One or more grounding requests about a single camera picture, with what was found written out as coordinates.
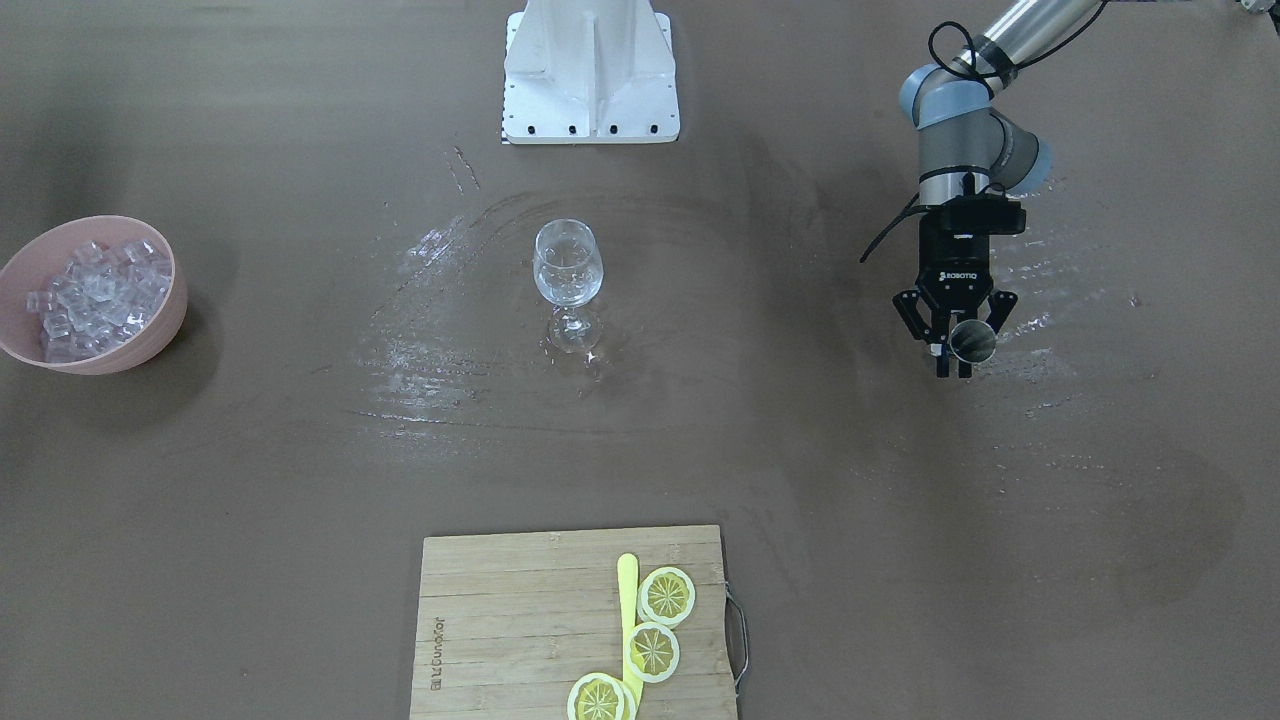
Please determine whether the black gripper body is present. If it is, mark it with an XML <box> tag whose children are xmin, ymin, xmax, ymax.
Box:
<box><xmin>916</xmin><ymin>215</ymin><xmax>995</xmax><ymax>319</ymax></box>

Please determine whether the steel double jigger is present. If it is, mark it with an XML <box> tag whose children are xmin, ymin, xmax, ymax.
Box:
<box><xmin>947</xmin><ymin>319</ymin><xmax>998</xmax><ymax>365</ymax></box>

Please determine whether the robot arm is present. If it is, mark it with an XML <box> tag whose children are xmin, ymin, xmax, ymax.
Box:
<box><xmin>893</xmin><ymin>1</ymin><xmax>1105</xmax><ymax>379</ymax></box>

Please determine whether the clear wine glass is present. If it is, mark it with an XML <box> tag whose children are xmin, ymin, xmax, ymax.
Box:
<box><xmin>532</xmin><ymin>218</ymin><xmax>604</xmax><ymax>354</ymax></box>

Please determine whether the yellow plastic knife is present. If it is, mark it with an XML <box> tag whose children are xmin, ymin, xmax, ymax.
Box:
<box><xmin>616</xmin><ymin>553</ymin><xmax>644</xmax><ymax>710</ymax></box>

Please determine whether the middle lemon slice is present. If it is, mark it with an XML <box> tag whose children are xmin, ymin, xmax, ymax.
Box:
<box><xmin>622</xmin><ymin>621</ymin><xmax>681</xmax><ymax>684</ymax></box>

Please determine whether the bottom lemon slice far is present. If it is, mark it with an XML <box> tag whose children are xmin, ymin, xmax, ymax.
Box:
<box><xmin>616</xmin><ymin>680</ymin><xmax>637</xmax><ymax>720</ymax></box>

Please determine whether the top lemon slice far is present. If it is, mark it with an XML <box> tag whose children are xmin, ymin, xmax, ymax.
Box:
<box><xmin>564</xmin><ymin>673</ymin><xmax>631</xmax><ymax>720</ymax></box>

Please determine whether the bamboo cutting board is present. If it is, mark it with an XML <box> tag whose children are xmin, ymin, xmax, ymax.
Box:
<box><xmin>408</xmin><ymin>525</ymin><xmax>740</xmax><ymax>719</ymax></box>

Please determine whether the pink bowl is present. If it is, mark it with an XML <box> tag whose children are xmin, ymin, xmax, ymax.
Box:
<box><xmin>1</xmin><ymin>215</ymin><xmax>188</xmax><ymax>375</ymax></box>

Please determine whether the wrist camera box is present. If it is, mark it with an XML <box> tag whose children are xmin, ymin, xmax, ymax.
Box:
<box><xmin>927</xmin><ymin>193</ymin><xmax>1027</xmax><ymax>237</ymax></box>

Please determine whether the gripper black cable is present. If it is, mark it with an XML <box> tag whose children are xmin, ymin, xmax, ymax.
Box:
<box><xmin>859</xmin><ymin>22</ymin><xmax>1011</xmax><ymax>265</ymax></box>

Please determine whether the lemon slice near handle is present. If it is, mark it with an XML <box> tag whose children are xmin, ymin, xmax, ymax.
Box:
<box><xmin>636</xmin><ymin>566</ymin><xmax>696</xmax><ymax>629</ymax></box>

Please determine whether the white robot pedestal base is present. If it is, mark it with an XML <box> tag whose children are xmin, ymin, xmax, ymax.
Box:
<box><xmin>500</xmin><ymin>1</ymin><xmax>681</xmax><ymax>145</ymax></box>

